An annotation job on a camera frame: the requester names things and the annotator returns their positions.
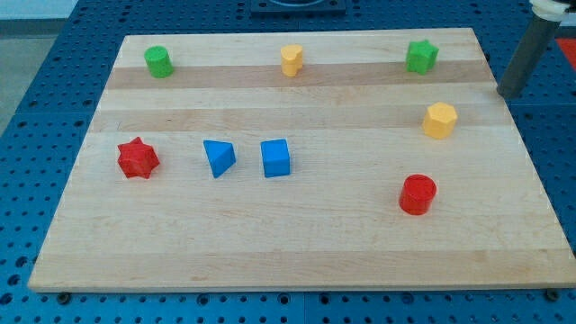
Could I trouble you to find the yellow hexagon block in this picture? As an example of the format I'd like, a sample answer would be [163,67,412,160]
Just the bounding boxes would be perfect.
[422,102,458,140]

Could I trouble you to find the blue cube block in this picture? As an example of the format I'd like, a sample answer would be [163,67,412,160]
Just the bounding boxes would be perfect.
[260,139,291,177]

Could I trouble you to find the blue triangle block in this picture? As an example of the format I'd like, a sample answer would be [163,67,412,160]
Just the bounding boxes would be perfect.
[203,140,236,178]

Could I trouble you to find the wooden board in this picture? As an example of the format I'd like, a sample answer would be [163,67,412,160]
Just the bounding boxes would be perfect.
[29,28,575,293]

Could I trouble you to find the yellow heart block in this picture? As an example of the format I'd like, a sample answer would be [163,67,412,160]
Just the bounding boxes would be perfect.
[280,44,303,77]

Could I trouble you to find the red cylinder block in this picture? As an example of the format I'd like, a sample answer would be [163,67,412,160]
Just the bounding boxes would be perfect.
[399,174,437,216]

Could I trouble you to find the red star block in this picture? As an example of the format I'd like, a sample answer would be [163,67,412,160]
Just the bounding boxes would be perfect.
[117,137,160,179]

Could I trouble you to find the green cylinder block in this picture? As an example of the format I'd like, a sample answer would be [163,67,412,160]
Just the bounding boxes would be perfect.
[144,46,174,78]

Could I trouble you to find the green star block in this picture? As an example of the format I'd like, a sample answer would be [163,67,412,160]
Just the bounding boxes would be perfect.
[405,40,439,75]

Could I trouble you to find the grey pusher rod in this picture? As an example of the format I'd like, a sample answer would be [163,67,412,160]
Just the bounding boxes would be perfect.
[497,0,575,100]

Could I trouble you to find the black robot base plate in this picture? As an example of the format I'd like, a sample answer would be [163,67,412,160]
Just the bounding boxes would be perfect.
[249,0,347,17]

